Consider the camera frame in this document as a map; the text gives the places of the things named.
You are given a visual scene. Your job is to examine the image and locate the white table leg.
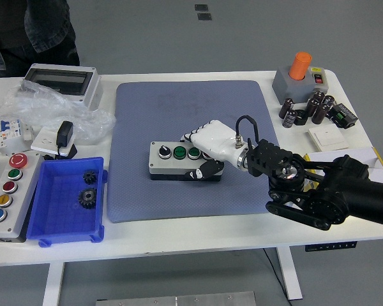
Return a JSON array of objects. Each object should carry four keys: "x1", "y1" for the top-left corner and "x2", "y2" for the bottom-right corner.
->
[
  {"x1": 276, "y1": 247, "x2": 304, "y2": 300},
  {"x1": 41, "y1": 263, "x2": 66, "y2": 306}
]

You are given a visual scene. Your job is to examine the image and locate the clear plastic bag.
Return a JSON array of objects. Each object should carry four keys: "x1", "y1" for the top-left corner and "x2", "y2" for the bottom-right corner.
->
[{"x1": 0, "y1": 79, "x2": 116, "y2": 142}]

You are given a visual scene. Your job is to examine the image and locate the white circuit breaker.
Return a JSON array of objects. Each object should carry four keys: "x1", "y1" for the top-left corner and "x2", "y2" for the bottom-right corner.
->
[{"x1": 0, "y1": 118, "x2": 34, "y2": 150}]

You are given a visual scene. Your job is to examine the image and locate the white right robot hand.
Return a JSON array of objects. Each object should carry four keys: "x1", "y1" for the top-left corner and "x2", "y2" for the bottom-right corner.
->
[{"x1": 179, "y1": 120, "x2": 247, "y2": 181}]

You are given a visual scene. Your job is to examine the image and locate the person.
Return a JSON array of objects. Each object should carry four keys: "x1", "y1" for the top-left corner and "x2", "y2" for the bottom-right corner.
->
[{"x1": 0, "y1": 0, "x2": 80, "y2": 78}]

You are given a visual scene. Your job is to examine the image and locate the orange cylinder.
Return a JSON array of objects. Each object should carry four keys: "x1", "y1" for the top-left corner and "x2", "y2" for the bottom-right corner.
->
[{"x1": 289, "y1": 52, "x2": 313, "y2": 80}]

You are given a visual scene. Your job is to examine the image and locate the small black gear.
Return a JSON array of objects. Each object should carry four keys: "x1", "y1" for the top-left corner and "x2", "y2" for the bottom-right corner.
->
[{"x1": 82, "y1": 170, "x2": 99, "y2": 185}]

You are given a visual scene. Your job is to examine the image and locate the grey four-button control box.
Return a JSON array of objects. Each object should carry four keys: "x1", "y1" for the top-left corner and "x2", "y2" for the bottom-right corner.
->
[{"x1": 148, "y1": 141, "x2": 225, "y2": 182}]

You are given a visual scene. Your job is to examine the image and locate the black table control panel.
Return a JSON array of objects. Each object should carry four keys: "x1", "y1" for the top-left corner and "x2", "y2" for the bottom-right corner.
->
[{"x1": 304, "y1": 241, "x2": 357, "y2": 252}]

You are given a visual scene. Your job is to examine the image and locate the white wall socket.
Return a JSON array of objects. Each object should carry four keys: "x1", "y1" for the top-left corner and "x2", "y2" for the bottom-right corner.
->
[{"x1": 30, "y1": 127, "x2": 76, "y2": 153}]

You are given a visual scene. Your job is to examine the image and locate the grey five-button control box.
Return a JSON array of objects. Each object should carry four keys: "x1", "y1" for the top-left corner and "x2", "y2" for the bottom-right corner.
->
[{"x1": 0, "y1": 152, "x2": 44, "y2": 244}]

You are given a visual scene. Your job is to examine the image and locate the white wall switch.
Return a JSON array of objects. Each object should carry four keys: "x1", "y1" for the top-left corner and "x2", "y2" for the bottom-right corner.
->
[{"x1": 307, "y1": 126, "x2": 349, "y2": 151}]

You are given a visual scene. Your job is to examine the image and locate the blue plastic bin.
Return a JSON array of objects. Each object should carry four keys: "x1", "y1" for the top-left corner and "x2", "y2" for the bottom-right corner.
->
[{"x1": 26, "y1": 156, "x2": 109, "y2": 248}]

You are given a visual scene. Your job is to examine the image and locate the yellow white cardboard box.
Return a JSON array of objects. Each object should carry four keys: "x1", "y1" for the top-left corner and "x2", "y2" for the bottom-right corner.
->
[{"x1": 301, "y1": 147, "x2": 383, "y2": 186}]

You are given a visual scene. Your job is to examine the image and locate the grey windowed distribution box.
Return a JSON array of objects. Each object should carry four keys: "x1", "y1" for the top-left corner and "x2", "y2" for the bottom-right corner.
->
[{"x1": 22, "y1": 63, "x2": 103, "y2": 111}]

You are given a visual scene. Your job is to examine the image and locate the black ring holder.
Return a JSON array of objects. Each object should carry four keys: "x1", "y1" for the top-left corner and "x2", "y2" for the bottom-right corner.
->
[{"x1": 294, "y1": 109, "x2": 309, "y2": 126}]

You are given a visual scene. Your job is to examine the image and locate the grey metal plate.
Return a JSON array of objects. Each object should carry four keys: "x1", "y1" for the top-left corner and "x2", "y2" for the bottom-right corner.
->
[{"x1": 95, "y1": 291, "x2": 256, "y2": 306}]

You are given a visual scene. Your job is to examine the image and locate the black module green terminal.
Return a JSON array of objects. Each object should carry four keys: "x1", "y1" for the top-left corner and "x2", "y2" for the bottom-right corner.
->
[{"x1": 327, "y1": 102, "x2": 358, "y2": 129}]

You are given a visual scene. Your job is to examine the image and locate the blue-grey padded mat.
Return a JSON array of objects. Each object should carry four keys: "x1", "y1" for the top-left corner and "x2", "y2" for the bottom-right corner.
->
[{"x1": 107, "y1": 80, "x2": 280, "y2": 224}]

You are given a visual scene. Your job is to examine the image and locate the large black gear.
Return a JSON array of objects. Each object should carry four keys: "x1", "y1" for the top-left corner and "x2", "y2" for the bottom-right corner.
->
[{"x1": 77, "y1": 187, "x2": 98, "y2": 210}]

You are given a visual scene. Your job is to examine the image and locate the black power adapter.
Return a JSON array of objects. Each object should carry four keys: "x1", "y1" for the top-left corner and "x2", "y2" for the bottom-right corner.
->
[{"x1": 56, "y1": 120, "x2": 78, "y2": 159}]

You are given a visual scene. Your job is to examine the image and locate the grey switch base box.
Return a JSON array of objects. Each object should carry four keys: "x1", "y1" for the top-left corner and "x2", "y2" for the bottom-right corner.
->
[{"x1": 271, "y1": 65, "x2": 329, "y2": 105}]

